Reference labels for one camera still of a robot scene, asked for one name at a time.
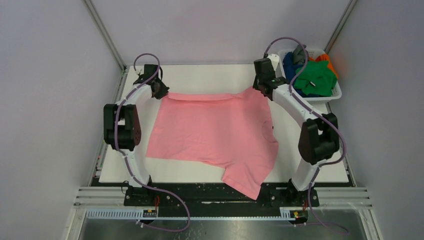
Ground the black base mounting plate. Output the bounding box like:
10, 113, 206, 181
123, 182, 320, 218

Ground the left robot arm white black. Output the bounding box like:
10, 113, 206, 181
103, 64, 170, 189

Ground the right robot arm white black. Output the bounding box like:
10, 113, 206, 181
253, 58, 340, 192

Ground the blue t shirt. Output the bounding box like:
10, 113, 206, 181
282, 52, 320, 98

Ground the pink t shirt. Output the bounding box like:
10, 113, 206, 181
146, 88, 279, 200

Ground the orange t shirt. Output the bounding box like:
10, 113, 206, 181
308, 53, 339, 79

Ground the green t shirt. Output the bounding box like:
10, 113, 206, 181
293, 61, 338, 97

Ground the white slotted cable duct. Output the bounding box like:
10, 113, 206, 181
86, 207, 309, 222

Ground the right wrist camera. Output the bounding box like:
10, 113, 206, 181
267, 53, 282, 77

